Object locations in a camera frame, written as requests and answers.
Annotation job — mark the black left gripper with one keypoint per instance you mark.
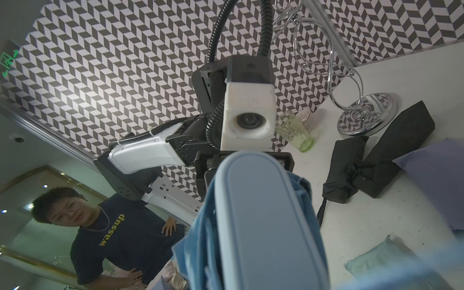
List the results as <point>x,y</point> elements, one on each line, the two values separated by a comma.
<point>199,141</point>

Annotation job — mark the blue umbrella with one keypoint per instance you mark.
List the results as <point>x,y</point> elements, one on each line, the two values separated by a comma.
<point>256,230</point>

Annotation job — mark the mint green umbrella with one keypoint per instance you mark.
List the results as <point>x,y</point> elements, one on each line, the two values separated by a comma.
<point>387,254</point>

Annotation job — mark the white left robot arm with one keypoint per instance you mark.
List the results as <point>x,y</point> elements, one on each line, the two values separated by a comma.
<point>172,165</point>

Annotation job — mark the green glass cup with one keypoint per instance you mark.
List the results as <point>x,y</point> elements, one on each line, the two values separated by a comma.
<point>292,130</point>

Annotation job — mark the pink ribbed glass bowl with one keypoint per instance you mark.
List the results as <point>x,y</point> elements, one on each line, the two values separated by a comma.
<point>306,118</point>

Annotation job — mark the person in black shirt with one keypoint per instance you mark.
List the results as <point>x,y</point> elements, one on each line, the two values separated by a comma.
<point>119,243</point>

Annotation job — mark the black umbrella sleeve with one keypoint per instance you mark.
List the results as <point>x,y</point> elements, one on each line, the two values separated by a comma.
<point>407,133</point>

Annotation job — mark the purple umbrella in sleeve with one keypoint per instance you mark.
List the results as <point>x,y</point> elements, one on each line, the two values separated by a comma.
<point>438,170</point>

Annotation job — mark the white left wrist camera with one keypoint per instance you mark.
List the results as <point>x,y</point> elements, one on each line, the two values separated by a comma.
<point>250,104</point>

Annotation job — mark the chrome wire stand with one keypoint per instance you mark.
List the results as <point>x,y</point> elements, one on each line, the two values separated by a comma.
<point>369,113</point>

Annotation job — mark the aluminium corner post left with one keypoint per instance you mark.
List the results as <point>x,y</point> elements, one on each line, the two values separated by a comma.
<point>318,12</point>

